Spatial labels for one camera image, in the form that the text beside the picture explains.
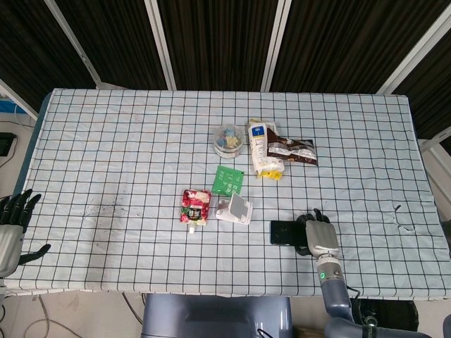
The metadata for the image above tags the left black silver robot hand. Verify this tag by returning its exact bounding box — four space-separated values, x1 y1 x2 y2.
0 189 52 279

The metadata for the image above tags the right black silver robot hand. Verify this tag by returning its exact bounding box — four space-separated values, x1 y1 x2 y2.
295 208 340 260

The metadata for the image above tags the black smartphone blue edge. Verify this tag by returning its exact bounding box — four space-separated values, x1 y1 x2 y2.
270 220 311 246

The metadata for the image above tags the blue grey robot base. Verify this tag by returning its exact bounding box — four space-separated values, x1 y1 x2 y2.
140 294 293 338

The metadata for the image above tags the white folding phone stand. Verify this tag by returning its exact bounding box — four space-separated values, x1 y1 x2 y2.
214 192 253 225

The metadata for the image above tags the brown snack package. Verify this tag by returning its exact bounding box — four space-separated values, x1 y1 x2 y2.
266 127 319 166

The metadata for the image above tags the black monitor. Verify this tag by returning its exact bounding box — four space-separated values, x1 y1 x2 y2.
0 132 18 158

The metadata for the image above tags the blue padded table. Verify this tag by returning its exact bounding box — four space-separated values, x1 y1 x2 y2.
13 92 54 198

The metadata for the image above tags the green sachet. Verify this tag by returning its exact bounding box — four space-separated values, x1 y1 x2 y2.
212 165 245 196

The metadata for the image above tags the white yellow snack package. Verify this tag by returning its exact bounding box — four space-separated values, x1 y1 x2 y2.
246 119 285 181

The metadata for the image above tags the red spouted drink pouch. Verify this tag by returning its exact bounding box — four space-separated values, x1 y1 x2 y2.
180 189 212 235

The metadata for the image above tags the blue checkered tablecloth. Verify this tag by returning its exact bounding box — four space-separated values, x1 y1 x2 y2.
5 87 451 302

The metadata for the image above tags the clear jar of coloured clips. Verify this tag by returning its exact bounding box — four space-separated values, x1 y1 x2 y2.
213 123 247 159

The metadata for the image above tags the blue plastic bin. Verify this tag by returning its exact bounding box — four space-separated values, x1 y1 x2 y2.
0 99 23 115

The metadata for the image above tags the grey floor cable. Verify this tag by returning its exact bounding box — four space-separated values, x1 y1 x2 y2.
0 292 61 338

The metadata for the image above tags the white partition post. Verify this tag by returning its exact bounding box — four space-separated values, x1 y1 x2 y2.
260 0 295 92
376 6 451 96
144 0 177 91
0 79 39 119
44 0 106 89

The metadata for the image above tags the white metal frame bar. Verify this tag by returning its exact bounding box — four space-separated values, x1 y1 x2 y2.
419 133 451 166

